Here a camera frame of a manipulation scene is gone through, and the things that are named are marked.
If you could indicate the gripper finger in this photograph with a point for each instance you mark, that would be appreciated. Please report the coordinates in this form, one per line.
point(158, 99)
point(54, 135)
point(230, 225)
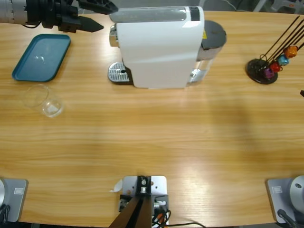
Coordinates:
point(302, 93)

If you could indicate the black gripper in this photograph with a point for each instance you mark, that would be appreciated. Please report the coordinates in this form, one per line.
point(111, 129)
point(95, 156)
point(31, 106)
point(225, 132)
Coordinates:
point(50, 12)

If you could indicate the orange coffee capsule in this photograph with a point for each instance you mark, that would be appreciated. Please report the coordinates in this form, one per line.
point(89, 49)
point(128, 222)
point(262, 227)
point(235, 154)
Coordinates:
point(291, 51)

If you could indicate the white capsule coffee machine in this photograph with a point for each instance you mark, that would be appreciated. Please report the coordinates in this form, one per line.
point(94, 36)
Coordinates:
point(156, 52)

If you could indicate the clear glass cup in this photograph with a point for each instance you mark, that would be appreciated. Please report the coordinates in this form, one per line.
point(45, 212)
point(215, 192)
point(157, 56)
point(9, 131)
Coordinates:
point(51, 108)

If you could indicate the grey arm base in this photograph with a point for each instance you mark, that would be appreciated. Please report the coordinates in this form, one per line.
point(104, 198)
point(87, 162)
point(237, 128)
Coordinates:
point(282, 197)
point(16, 199)

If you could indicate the red coffee capsule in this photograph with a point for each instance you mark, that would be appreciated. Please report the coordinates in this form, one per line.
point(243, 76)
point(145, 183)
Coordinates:
point(275, 67)

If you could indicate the blue coffee capsule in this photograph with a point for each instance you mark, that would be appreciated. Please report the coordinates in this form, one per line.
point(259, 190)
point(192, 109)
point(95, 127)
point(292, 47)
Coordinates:
point(283, 60)

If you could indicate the purple coffee capsule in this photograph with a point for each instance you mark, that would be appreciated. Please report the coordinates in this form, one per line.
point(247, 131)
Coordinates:
point(268, 73)

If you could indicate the black capsule holder with rods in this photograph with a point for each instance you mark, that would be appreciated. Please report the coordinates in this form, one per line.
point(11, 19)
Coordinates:
point(257, 73)

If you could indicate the teal rectangular tray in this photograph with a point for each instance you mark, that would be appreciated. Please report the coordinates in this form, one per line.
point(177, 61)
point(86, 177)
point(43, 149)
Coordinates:
point(42, 57)

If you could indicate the white paper tag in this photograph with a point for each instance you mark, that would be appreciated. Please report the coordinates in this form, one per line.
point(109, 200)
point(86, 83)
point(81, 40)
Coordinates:
point(117, 186)

